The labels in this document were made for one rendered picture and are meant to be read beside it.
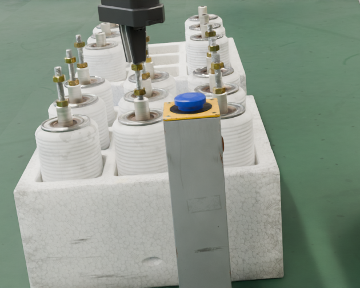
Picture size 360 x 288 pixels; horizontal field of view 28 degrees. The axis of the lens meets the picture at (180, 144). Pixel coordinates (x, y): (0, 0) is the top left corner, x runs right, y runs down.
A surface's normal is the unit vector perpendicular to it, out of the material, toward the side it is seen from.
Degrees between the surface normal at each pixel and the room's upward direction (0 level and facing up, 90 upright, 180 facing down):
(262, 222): 90
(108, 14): 90
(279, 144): 0
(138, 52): 90
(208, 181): 90
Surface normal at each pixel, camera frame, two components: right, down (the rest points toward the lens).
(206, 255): 0.00, 0.34
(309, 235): -0.08, -0.94
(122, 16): -0.78, 0.28
